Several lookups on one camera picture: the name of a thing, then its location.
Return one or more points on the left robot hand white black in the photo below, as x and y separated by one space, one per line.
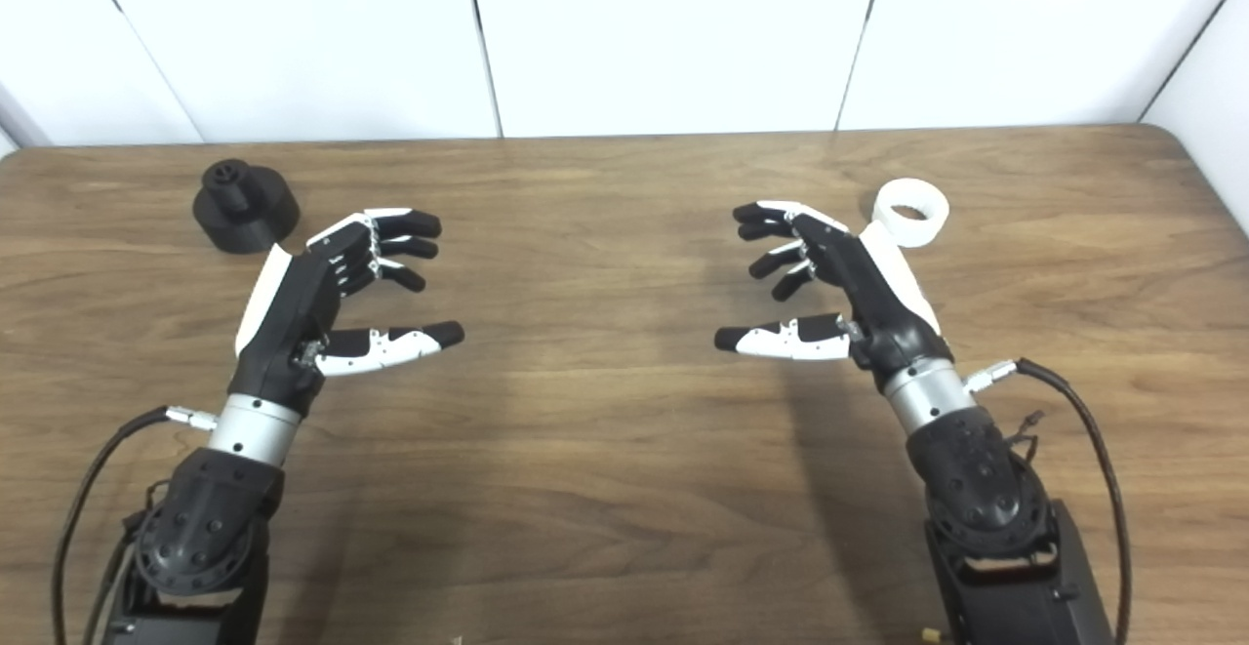
293 313

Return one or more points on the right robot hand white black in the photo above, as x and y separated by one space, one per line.
878 303

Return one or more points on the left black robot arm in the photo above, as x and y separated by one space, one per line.
210 518

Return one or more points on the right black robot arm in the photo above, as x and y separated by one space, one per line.
981 499

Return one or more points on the round black stepped part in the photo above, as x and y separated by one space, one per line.
244 211

